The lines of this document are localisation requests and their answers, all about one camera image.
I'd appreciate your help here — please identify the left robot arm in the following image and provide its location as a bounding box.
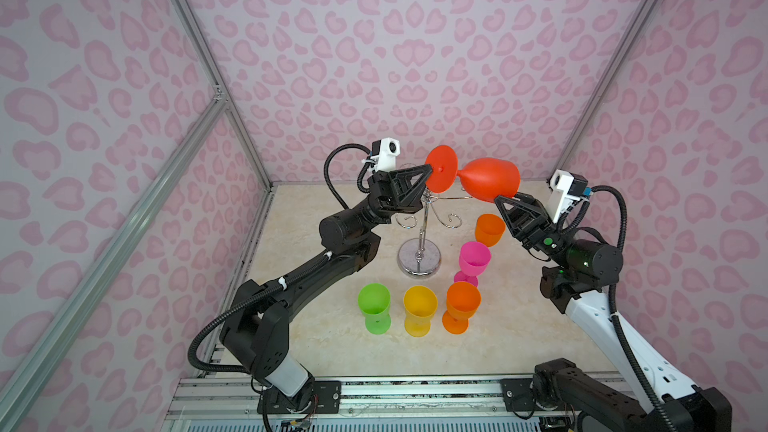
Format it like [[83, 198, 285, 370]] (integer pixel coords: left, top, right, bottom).
[[219, 165, 432, 412]]

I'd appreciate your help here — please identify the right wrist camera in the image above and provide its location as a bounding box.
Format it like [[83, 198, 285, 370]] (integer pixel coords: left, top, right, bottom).
[[545, 169, 591, 223]]

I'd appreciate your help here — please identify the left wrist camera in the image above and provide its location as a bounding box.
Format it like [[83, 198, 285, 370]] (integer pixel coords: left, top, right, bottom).
[[363, 137, 400, 172]]

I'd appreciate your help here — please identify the red wine glass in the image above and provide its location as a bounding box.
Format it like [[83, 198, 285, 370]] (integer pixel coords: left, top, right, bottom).
[[425, 145, 521, 203]]

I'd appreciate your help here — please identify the pink wine glass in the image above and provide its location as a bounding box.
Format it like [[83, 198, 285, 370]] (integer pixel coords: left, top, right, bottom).
[[453, 241, 492, 287]]

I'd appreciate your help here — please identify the aluminium frame strut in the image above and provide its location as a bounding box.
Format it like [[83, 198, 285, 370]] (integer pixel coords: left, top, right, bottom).
[[1, 95, 228, 431]]

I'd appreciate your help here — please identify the yellow wine glass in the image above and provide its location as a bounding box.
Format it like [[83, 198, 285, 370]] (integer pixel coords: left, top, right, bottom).
[[403, 286, 438, 337]]

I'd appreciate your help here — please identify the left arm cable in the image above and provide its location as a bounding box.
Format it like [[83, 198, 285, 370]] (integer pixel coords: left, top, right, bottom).
[[187, 143, 373, 373]]

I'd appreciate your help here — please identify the green wine glass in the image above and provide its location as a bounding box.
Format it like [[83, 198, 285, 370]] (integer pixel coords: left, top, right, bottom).
[[357, 283, 391, 335]]

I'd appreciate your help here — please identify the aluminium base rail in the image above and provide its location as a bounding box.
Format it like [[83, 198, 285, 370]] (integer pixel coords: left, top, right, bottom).
[[161, 374, 605, 431]]

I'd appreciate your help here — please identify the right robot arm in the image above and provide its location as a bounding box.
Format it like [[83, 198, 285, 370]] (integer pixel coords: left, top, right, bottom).
[[495, 185, 733, 431]]

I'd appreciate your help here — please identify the orange wine glass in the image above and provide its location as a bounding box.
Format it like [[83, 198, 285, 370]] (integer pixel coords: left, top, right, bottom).
[[442, 281, 482, 335], [475, 214, 506, 247]]

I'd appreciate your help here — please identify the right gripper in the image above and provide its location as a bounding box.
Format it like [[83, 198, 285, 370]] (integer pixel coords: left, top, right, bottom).
[[492, 195, 580, 273]]

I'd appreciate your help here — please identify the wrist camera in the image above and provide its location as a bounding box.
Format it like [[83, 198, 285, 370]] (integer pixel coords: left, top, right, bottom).
[[363, 137, 400, 172], [545, 169, 591, 223]]

